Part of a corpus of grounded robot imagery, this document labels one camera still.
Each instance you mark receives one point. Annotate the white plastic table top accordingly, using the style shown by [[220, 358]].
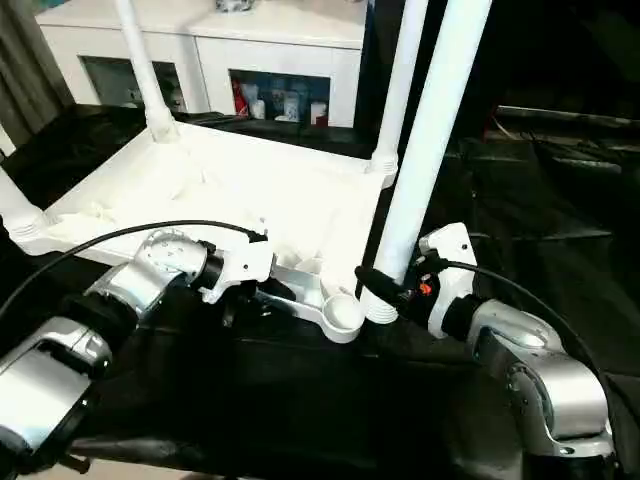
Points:
[[250, 175]]

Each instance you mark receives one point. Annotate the white plastic table leg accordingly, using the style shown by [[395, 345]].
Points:
[[400, 75], [440, 100], [145, 70], [17, 200]]

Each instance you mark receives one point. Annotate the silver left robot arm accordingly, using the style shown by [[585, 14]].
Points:
[[160, 260]]

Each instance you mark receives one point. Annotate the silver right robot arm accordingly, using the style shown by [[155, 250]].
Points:
[[550, 380]]

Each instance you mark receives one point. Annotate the white glass-door cabinet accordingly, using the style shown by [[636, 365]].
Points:
[[225, 45]]

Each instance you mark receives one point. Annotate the black backdrop cloth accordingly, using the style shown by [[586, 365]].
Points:
[[550, 50]]

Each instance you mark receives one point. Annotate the grey patterned ornament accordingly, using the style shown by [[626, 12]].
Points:
[[235, 4]]

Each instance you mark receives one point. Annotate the black folding table frame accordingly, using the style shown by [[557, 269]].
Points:
[[80, 462]]

